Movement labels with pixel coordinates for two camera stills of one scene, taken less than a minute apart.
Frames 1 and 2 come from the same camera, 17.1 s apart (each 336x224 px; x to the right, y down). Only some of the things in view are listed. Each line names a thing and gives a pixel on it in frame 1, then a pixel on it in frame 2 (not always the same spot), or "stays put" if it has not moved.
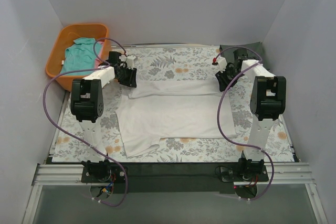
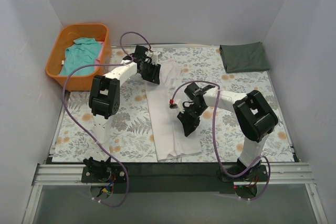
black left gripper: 128,74 to 149,69
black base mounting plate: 174,178 stays put
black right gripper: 226,76 to 190,115
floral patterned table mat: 166,65 stays put
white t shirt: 157,109 to 171,140
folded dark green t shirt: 230,57 stays put
